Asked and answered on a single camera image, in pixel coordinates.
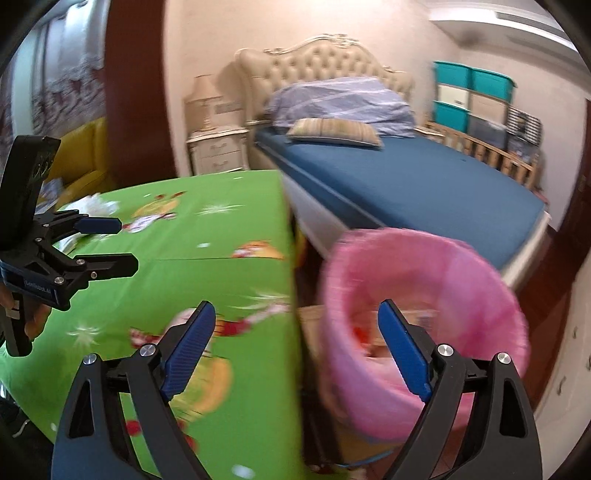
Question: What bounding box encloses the white wardrobe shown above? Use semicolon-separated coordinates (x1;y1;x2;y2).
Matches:
531;268;591;462

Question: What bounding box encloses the white air conditioner vent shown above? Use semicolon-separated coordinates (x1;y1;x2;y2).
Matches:
496;9;561;21

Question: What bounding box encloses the dark wood door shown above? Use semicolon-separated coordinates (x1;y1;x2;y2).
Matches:
556;106;591;232

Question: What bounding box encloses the grey storage box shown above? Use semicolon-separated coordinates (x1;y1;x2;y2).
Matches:
466;115;508;146

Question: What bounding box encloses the pink bag lined trash bin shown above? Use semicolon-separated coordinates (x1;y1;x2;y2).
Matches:
318;227;529;444

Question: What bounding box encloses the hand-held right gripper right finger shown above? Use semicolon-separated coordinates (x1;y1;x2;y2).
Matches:
378;299;543;480

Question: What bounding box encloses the blue-grey pillow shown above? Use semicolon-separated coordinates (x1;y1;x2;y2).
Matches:
265;78;416;138

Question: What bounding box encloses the black white checkered bag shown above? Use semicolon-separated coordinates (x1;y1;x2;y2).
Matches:
505;106;541;148

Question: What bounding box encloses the white tissue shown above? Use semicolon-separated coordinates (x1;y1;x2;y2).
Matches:
55;194;121;252

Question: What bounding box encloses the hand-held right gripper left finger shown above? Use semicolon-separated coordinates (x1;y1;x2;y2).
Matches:
51;300;217;480

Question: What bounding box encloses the beige storage box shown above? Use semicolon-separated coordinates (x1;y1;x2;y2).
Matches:
468;90;509;118

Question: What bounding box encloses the yellow sofa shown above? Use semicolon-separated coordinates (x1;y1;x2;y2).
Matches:
46;117;116;195

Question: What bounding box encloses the white storage box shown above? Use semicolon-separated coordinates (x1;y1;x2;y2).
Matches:
436;83;471;109

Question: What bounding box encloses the patterned curtain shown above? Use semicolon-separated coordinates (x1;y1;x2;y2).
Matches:
0;0;109;139

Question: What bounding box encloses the bed with blue sheet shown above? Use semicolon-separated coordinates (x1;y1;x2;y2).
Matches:
254;124;552;291

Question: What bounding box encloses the beige tufted headboard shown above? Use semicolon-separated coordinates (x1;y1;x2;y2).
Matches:
235;33;415;127

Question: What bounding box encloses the wooden crib rail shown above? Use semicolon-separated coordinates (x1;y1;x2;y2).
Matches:
425;121;541;190

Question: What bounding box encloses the person's left hand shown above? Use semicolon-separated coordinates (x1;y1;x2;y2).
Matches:
0;281;51;341

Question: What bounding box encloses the green cartoon tablecloth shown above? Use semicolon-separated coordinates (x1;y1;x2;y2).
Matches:
0;170;308;480

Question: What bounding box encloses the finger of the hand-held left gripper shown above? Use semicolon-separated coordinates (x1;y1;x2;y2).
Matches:
36;210;123;241
51;253;139;282

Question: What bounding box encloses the beige table lamp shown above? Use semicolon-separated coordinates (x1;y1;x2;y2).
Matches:
185;75;220;132

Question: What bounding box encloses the white nightstand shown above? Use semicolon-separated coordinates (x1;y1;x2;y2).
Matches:
186;127;250;176

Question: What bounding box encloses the striped pillow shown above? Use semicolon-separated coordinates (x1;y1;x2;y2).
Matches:
286;118;385;147

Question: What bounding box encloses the blue plastic tray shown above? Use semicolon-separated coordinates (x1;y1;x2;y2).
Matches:
342;450;402;468

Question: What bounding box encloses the teal storage box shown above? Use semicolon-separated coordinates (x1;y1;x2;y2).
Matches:
470;68;515;100
434;102;469;132
433;61;472;86

